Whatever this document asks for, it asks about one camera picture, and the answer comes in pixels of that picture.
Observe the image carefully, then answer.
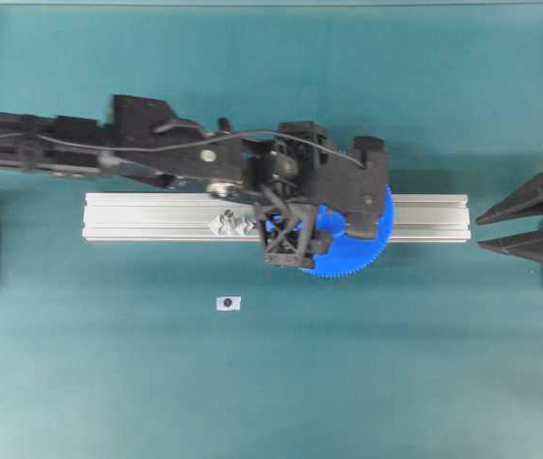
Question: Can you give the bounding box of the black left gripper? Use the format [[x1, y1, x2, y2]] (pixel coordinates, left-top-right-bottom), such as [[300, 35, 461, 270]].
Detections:
[[242, 121, 389, 239]]

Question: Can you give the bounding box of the large blue plastic gear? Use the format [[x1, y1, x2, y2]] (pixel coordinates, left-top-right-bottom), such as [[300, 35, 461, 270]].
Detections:
[[298, 182, 395, 277]]

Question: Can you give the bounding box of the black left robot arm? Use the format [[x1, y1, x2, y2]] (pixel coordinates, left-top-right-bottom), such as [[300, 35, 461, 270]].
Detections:
[[0, 95, 392, 242]]

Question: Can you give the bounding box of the left steel shaft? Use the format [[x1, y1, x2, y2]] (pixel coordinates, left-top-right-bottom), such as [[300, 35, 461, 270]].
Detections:
[[219, 209, 235, 232]]

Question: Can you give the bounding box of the white marker sticker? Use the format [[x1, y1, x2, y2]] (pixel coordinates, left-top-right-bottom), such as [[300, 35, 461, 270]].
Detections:
[[216, 296, 241, 312]]

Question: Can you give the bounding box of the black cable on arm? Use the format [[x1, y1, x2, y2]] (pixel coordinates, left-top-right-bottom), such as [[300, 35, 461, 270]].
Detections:
[[0, 119, 366, 168]]

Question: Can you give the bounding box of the white bracket shaft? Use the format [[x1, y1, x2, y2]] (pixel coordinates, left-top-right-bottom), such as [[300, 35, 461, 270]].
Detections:
[[233, 215, 256, 236], [208, 215, 228, 236]]

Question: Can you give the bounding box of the aluminium extrusion rail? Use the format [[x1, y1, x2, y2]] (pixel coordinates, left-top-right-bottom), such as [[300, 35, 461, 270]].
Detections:
[[82, 193, 470, 244]]

